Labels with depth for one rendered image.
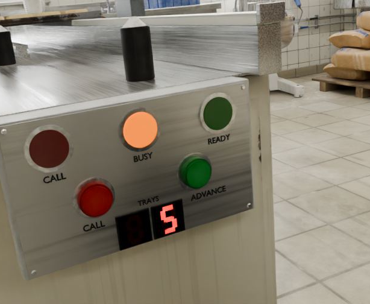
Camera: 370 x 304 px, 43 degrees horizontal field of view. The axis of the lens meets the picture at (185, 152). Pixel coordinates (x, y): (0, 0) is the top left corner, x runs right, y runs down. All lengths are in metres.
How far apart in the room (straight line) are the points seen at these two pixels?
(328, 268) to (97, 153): 1.41
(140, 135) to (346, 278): 1.35
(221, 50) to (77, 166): 0.21
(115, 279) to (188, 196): 0.11
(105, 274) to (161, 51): 0.33
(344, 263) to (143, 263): 1.33
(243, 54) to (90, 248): 0.24
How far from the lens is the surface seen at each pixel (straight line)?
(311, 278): 1.69
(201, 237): 0.52
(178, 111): 0.43
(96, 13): 1.13
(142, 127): 0.42
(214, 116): 0.45
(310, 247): 1.87
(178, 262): 0.52
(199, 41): 0.57
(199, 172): 0.45
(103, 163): 0.42
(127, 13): 1.32
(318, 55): 5.73
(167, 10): 3.93
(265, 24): 0.48
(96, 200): 0.41
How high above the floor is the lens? 0.92
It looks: 17 degrees down
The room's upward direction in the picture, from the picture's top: 5 degrees counter-clockwise
